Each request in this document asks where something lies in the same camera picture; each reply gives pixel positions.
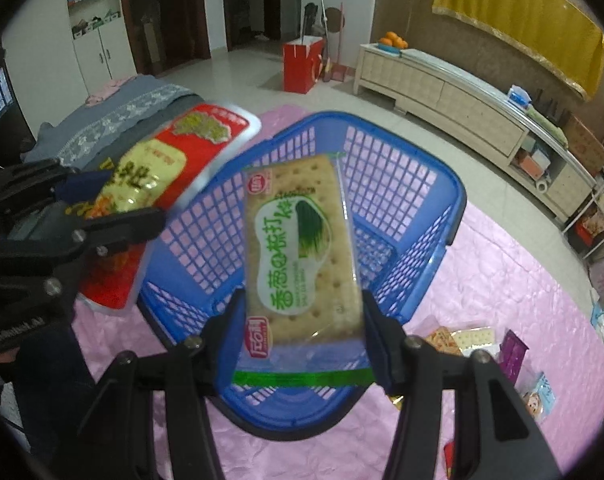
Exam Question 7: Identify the red yellow snack bag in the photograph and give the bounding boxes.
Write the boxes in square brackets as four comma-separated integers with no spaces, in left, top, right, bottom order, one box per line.
[80,103,262,314]

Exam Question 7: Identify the purple snack packet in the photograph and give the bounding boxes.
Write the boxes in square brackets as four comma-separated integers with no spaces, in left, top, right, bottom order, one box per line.
[498,330,528,384]

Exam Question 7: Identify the green onion cracker packet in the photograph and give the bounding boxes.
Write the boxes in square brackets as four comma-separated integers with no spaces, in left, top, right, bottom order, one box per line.
[233,154,373,388]

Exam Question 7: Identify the blue cookie packet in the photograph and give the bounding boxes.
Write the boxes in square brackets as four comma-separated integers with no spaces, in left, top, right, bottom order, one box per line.
[515,372,556,424]

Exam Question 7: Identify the grey blue folded blanket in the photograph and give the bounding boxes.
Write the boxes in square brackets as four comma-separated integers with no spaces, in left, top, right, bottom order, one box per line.
[23,75,203,170]

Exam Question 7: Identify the clear packed soda crackers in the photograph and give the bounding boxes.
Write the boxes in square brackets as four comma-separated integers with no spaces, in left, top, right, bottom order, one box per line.
[451,327,499,356]

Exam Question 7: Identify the small orange candy packet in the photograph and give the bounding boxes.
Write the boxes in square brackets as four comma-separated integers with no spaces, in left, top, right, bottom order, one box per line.
[425,326,462,356]

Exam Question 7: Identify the pink quilted table cloth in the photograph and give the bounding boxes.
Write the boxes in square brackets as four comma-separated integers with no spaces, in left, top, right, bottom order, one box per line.
[73,112,604,479]

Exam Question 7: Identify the red paper bag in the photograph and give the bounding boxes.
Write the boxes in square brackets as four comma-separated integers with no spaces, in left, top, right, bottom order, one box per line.
[282,36,325,94]

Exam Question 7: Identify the blue plastic basket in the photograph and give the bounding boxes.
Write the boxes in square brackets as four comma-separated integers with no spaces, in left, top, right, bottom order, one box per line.
[138,112,466,441]

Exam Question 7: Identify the broom and mop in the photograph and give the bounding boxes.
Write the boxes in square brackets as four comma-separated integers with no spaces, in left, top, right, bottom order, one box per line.
[320,0,346,82]

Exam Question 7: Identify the brown cardboard box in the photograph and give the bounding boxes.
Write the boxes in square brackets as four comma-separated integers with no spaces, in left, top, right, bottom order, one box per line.
[563,114,604,177]

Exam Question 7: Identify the blue tissue box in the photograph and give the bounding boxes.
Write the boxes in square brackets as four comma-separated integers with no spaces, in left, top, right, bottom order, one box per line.
[507,84,532,110]

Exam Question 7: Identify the plate of oranges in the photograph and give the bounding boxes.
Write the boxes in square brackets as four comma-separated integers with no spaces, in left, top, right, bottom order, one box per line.
[377,32,408,54]

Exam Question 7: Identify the cream TV cabinet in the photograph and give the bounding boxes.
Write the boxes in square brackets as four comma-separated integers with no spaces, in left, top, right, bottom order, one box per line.
[353,44,596,223]

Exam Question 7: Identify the white wall cupboard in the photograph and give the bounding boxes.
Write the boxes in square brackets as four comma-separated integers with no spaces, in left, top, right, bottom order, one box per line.
[67,0,136,94]

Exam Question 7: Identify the yellow cloth on wall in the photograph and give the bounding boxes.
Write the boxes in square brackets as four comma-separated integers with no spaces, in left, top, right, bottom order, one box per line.
[432,0,604,101]

